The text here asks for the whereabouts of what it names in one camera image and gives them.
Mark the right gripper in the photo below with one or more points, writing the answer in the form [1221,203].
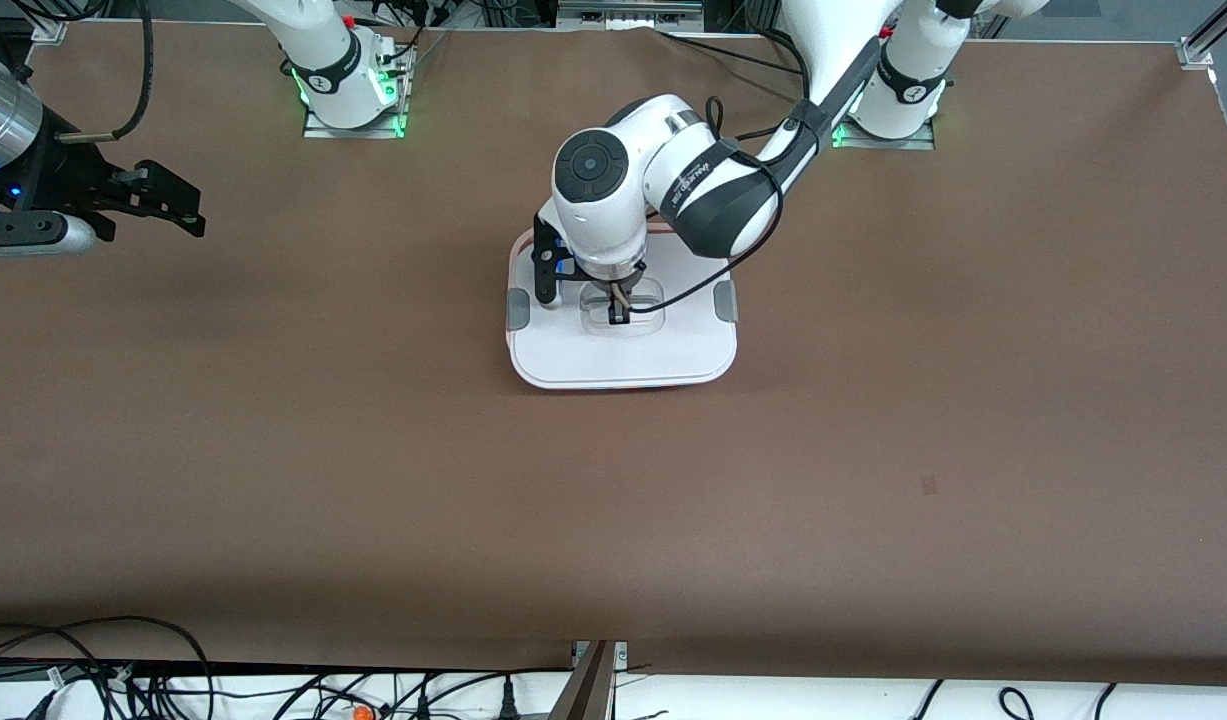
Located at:
[55,180]

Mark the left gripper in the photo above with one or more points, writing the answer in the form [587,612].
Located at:
[617,300]

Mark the white box lid grey latches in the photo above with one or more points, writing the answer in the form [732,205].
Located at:
[623,355]

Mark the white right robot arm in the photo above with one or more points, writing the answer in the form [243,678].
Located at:
[323,50]

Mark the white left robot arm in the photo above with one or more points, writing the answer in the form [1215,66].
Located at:
[723,190]

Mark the pink translucent plastic box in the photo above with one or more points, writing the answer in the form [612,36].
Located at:
[613,386]

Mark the brown table cover sheet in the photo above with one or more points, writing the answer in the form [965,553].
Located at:
[373,550]

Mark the small orange object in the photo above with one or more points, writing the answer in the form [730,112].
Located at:
[361,713]

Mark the metal base plate green light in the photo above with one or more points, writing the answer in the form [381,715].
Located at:
[318,128]
[913,143]

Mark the silver corner bracket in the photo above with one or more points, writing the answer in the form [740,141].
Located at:
[1197,55]
[50,28]

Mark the silver metal rail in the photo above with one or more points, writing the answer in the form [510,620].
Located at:
[628,10]

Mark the aluminium frame profile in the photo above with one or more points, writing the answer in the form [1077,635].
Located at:
[588,690]

